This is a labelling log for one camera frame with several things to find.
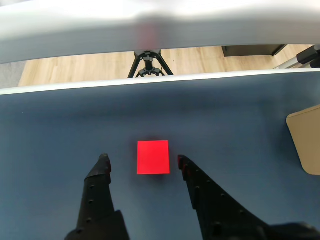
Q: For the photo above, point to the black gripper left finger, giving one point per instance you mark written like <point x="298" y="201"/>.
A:
<point x="96" y="200"/>

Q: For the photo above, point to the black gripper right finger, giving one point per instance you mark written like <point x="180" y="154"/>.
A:
<point x="215" y="212"/>

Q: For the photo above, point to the red cube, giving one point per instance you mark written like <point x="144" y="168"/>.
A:
<point x="153" y="157"/>

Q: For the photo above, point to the beige square box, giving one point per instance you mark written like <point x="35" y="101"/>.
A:
<point x="307" y="140"/>

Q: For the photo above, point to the black tripod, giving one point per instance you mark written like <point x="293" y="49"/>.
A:
<point x="148" y="63"/>

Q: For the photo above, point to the dark office cabinet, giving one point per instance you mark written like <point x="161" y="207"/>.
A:
<point x="250" y="50"/>

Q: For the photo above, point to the silver metal table rail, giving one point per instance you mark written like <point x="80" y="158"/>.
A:
<point x="100" y="30"/>

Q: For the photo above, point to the silver pole camera stand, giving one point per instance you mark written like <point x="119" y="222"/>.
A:
<point x="303" y="56"/>

